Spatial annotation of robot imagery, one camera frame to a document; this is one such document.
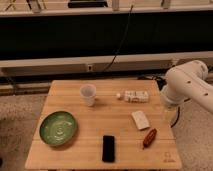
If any clear plastic bottle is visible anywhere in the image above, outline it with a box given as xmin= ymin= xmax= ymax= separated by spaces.
xmin=116 ymin=90 xmax=149 ymax=103

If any green ceramic plate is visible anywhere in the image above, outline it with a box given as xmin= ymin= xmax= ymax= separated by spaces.
xmin=39 ymin=111 xmax=78 ymax=146

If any wooden table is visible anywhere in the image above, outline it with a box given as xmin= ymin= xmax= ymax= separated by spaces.
xmin=25 ymin=80 xmax=182 ymax=170

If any brown sausage toy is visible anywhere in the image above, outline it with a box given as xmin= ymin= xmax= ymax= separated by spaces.
xmin=143 ymin=129 xmax=157 ymax=148

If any black hanging cable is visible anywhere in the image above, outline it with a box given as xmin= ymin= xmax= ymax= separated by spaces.
xmin=101 ymin=3 xmax=135 ymax=73

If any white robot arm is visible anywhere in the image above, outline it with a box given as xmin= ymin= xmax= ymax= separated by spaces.
xmin=160 ymin=60 xmax=213 ymax=127

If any white folded cloth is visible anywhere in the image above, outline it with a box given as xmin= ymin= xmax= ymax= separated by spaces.
xmin=132 ymin=111 xmax=150 ymax=130

